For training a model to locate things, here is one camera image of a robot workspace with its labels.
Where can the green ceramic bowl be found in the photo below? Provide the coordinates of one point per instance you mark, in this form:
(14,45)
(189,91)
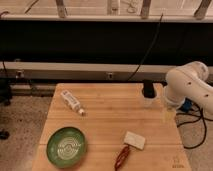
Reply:
(66,147)

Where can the black object at left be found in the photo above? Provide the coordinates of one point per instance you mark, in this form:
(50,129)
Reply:
(5,96)

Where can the black cylindrical table clamp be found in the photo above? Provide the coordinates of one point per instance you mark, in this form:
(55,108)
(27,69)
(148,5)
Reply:
(148,89)

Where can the white plastic bottle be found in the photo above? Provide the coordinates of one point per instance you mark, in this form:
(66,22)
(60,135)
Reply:
(72,102)

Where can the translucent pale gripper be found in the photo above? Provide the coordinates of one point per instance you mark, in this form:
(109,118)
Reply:
(169,112)

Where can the blue box on floor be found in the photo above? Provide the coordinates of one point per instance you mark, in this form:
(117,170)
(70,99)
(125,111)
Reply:
(186,105)

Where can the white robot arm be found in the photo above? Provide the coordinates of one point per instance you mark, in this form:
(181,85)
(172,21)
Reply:
(187,81)

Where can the grey metal rail beam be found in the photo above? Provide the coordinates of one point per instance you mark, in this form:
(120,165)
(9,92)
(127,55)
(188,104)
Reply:
(87,71)

